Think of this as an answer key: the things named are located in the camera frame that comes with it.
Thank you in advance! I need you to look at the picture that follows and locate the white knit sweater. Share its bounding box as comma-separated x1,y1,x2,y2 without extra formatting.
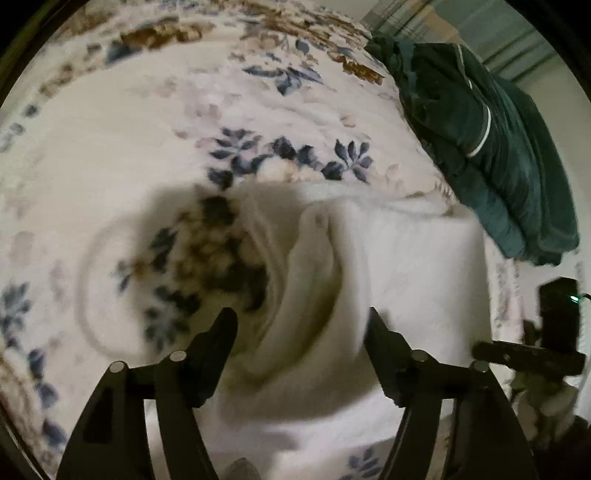
195,180,493,480

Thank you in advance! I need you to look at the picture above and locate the pile of small clothes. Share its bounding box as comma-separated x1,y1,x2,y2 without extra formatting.
511,372,590,469

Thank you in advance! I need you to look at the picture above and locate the dark green folded blanket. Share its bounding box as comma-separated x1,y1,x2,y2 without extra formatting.
367,36,579,266

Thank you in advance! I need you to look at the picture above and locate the floral bed blanket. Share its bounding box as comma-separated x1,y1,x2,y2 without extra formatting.
1,1,495,479

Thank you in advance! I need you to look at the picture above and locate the teal striped right curtain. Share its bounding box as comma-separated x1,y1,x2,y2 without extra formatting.
362,0,561,83

